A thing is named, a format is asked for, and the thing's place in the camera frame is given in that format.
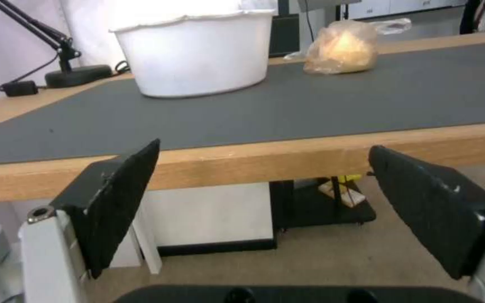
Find white takeout bag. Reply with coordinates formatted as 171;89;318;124
108;8;277;99

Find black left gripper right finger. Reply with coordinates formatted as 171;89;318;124
368;145;485;303

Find black lamp cable with switch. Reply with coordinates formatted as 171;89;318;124
0;47;63;97

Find pale items on platform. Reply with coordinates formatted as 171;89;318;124
317;174;366;208

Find black monitor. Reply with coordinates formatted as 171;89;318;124
269;13;301;58

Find dark grey desk mat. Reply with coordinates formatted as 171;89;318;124
0;42;485;166

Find black desk lamp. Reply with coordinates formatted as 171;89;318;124
0;0;113;88

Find clear plastic bag with trash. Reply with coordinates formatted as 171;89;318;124
283;18;413;76

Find white cabinet under table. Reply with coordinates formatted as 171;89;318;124
112;182;279;274

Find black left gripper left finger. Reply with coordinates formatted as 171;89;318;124
18;138;162;303

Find black rolling platform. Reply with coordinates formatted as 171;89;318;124
269;178;377;231

